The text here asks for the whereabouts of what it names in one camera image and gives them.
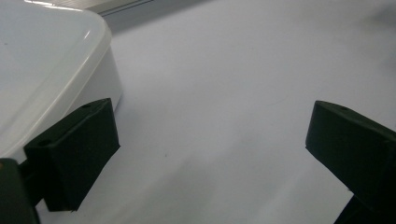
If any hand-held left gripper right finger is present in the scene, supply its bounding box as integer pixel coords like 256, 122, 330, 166
304, 100, 396, 224

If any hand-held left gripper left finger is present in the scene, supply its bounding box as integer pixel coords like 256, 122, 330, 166
19, 97, 121, 213

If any white plastic lidded box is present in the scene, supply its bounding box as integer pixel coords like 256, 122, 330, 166
0, 0, 123, 165

